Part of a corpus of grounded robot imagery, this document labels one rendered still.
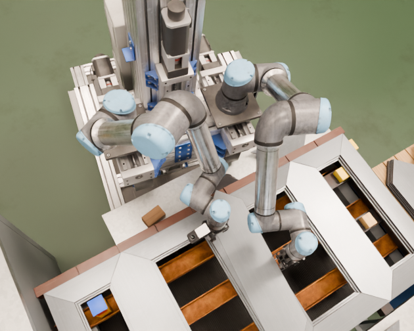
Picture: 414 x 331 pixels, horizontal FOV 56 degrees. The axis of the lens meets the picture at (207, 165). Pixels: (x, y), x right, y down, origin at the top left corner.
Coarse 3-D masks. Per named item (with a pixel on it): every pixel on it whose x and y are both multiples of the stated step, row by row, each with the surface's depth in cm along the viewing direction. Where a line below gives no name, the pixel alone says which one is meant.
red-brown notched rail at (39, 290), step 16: (336, 128) 201; (320, 144) 196; (288, 160) 191; (224, 192) 181; (192, 208) 176; (160, 224) 172; (128, 240) 167; (96, 256) 163; (112, 256) 164; (64, 272) 160; (80, 272) 160; (48, 288) 156
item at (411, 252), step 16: (336, 160) 194; (352, 176) 191; (288, 192) 183; (368, 192) 187; (208, 240) 170; (320, 240) 175; (400, 240) 179; (160, 256) 165; (224, 256) 166; (112, 288) 158; (240, 288) 162; (352, 288) 168; (80, 304) 155; (176, 304) 159; (336, 304) 165; (128, 320) 153; (256, 320) 158; (320, 320) 160
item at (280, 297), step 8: (280, 288) 163; (288, 288) 163; (264, 296) 161; (272, 296) 161; (280, 296) 162; (288, 296) 162; (256, 304) 159; (264, 304) 160; (272, 304) 160; (280, 304) 160; (256, 312) 158; (264, 312) 158; (272, 312) 159
